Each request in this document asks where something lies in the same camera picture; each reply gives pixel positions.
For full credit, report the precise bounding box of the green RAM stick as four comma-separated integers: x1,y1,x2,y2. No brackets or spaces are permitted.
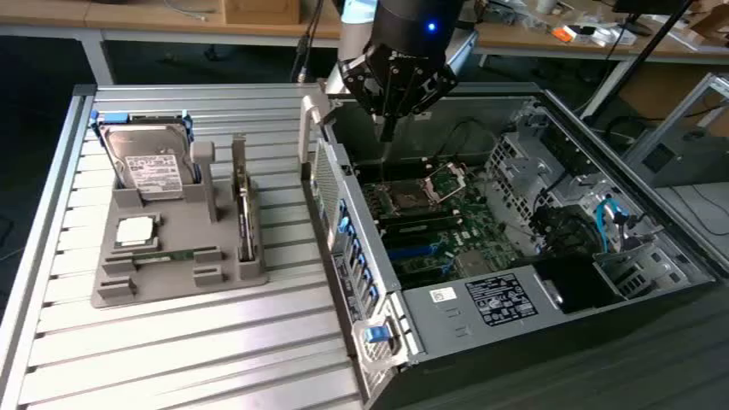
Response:
129,250,197,263

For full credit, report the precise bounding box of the RAM stick with white label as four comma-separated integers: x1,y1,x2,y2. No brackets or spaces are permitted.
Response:
380,215,464,237

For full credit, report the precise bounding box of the light grey cable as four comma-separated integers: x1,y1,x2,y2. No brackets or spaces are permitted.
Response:
161,0,222,21

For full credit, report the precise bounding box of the large silver disk bay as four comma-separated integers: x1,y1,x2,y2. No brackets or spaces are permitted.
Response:
482,127,614,223

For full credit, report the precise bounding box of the CPU socket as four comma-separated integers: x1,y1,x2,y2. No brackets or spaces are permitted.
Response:
385,178,441,215

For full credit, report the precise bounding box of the grey computer tower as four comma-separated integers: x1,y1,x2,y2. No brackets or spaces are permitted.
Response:
622,126,729,189

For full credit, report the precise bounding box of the open black PC case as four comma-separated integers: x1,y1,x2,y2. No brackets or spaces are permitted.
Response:
298,83,724,410

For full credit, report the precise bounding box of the cluttered wooden desk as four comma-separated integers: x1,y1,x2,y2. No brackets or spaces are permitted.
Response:
470,0,729,123

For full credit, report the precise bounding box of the white box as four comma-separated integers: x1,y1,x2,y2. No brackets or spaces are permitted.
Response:
590,25,638,47

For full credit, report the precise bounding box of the black monitor with stand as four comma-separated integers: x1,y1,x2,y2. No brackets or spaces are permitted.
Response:
612,0,688,38

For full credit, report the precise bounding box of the black power wire bundle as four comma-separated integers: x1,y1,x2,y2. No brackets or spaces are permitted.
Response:
526,200,606,262

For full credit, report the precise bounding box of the light blue wire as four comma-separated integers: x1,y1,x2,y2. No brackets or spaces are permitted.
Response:
593,193,629,254

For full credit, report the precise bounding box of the silver power supply unit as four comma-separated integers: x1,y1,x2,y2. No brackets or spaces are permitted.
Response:
397,266,564,359

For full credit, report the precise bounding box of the black tripod pole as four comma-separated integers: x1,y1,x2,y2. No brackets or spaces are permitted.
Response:
577,0,700,122

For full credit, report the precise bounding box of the green motherboard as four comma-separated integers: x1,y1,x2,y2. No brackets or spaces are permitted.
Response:
357,160,529,290

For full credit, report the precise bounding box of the brown cardboard piece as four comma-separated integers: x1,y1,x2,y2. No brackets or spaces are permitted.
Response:
686,6,729,42

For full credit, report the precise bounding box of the brown cardboard box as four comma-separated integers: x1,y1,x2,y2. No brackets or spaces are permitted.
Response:
221,0,301,26

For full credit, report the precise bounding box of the graphics card with metal bracket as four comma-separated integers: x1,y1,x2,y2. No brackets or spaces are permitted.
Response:
230,132,258,262

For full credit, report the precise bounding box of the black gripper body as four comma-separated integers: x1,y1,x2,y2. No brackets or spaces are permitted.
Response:
364,0,460,80

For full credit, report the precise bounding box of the grey parts rack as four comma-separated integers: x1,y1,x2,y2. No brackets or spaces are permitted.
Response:
89,139,270,309

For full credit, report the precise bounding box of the silver chipset heatsink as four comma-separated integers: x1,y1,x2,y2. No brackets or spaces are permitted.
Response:
457,250,496,278

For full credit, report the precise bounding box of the thin black wire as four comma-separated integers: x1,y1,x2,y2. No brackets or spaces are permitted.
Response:
438,117,497,166

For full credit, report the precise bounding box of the silver socket cover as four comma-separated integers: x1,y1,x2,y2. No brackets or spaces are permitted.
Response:
424,161,472,202

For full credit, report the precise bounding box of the small silver disk bay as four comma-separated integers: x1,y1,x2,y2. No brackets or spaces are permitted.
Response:
592,238,688,300

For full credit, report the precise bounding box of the silver CPU chip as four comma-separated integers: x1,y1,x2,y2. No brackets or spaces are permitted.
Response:
112,214,162,250

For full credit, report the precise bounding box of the blue expansion slot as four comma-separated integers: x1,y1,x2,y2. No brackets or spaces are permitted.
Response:
388,244,434,261

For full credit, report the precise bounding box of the wooden desk with grey legs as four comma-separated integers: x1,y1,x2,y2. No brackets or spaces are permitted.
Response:
0,0,342,86

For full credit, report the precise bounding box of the black cable with connector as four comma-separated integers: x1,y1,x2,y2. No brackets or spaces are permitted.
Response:
292,0,326,85

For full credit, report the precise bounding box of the grey metal device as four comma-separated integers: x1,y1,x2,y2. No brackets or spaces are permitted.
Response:
476,0,521,26

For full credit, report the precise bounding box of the aluminium profile frame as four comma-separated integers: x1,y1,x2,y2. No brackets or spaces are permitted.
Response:
624,71,729,155

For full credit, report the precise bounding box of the hard disk with blue carrier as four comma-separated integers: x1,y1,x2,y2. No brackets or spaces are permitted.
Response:
89,109,200,202

